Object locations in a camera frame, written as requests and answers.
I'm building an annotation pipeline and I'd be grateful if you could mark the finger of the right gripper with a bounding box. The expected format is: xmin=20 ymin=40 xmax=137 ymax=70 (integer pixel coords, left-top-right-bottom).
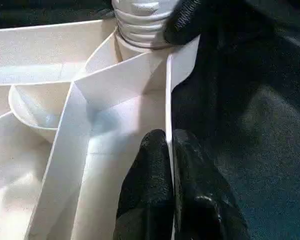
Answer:
xmin=163 ymin=0 xmax=204 ymax=48

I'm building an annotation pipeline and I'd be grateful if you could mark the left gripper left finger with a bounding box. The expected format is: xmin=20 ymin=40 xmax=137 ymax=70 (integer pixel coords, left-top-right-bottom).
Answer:
xmin=112 ymin=129 xmax=176 ymax=240

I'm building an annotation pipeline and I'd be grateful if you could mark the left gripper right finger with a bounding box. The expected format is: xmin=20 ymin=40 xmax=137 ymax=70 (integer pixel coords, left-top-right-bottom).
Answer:
xmin=172 ymin=128 xmax=251 ymax=240

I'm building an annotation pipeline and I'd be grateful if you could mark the white plastic table leg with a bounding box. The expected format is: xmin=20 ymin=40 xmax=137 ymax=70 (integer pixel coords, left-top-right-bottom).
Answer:
xmin=111 ymin=0 xmax=178 ymax=50

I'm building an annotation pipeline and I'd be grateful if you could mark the white plastic table top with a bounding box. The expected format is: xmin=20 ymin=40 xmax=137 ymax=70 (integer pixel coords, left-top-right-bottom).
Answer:
xmin=0 ymin=19 xmax=201 ymax=240

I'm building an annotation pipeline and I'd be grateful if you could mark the black table mat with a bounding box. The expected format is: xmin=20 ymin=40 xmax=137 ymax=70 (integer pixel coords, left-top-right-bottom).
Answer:
xmin=0 ymin=0 xmax=300 ymax=240

